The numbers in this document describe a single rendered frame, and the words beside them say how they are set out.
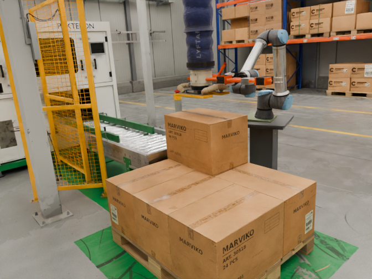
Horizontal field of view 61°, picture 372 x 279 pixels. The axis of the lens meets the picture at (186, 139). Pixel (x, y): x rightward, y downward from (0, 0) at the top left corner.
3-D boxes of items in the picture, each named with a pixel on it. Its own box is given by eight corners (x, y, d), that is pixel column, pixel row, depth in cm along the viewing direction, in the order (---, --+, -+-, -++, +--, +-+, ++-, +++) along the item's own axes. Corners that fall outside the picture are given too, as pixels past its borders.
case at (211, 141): (167, 158, 282) (163, 114, 272) (201, 148, 306) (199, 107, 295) (212, 175, 236) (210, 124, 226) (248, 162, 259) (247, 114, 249)
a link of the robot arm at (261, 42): (259, 26, 281) (226, 88, 265) (271, 26, 273) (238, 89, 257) (263, 36, 289) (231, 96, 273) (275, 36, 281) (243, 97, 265)
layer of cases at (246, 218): (110, 225, 254) (104, 179, 243) (200, 186, 315) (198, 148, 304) (218, 308, 165) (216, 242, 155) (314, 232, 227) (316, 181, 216)
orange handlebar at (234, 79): (177, 80, 271) (177, 76, 270) (202, 77, 290) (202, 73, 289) (268, 84, 203) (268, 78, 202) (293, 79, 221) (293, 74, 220)
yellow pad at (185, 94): (175, 96, 260) (174, 89, 259) (184, 94, 266) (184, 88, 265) (203, 98, 235) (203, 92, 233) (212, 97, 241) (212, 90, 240)
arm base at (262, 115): (258, 113, 330) (258, 104, 326) (275, 115, 320) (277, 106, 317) (251, 118, 315) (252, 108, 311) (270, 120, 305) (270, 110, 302)
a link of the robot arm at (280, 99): (278, 104, 313) (274, 27, 278) (294, 107, 301) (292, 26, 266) (269, 110, 304) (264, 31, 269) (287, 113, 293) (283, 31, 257)
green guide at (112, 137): (58, 124, 450) (57, 118, 447) (65, 123, 456) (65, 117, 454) (111, 145, 331) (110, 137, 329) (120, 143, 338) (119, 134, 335)
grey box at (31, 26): (29, 60, 277) (21, 24, 269) (35, 59, 281) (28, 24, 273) (35, 59, 263) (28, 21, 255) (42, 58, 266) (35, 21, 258)
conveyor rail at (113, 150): (58, 135, 452) (55, 122, 447) (61, 134, 455) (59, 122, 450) (148, 176, 281) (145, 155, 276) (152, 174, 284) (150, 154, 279)
